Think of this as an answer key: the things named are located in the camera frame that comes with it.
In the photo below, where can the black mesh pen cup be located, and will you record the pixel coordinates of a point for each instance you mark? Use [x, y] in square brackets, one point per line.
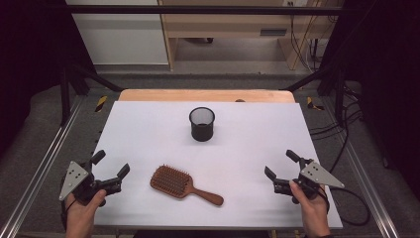
[201, 130]

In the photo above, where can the aluminium floor rail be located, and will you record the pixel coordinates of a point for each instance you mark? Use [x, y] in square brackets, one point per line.
[366, 188]
[39, 165]

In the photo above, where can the black curtain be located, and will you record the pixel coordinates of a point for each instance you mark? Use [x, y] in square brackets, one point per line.
[33, 49]
[386, 66]

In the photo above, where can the white table cover board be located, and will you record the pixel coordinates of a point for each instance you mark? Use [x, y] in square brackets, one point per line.
[231, 158]

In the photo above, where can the white cabinet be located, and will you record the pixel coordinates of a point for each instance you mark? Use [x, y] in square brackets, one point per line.
[120, 36]

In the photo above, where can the black metal frame strut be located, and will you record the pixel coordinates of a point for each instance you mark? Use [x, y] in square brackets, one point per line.
[335, 89]
[67, 92]

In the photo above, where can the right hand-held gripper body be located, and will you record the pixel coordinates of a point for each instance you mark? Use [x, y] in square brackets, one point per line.
[317, 175]

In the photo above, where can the person's right hand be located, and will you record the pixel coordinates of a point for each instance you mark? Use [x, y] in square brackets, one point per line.
[312, 210]

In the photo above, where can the person's left hand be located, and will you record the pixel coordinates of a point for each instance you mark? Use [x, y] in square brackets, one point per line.
[82, 213]

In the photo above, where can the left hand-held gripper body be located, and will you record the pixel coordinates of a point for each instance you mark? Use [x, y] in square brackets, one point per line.
[74, 180]

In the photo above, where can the light wooden desk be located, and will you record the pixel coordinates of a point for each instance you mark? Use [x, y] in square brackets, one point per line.
[231, 24]

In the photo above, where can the black horizontal frame bar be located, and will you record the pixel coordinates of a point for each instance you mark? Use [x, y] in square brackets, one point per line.
[198, 10]

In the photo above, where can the brown wooden paddle hairbrush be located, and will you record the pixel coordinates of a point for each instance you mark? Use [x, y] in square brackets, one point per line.
[175, 182]

